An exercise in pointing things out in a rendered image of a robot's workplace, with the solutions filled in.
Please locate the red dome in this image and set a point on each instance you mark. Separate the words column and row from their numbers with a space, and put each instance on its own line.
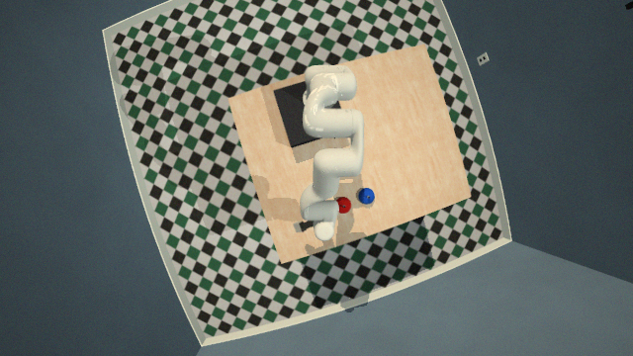
column 343, row 202

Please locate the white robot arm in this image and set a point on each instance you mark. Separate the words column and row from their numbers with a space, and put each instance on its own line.
column 319, row 120

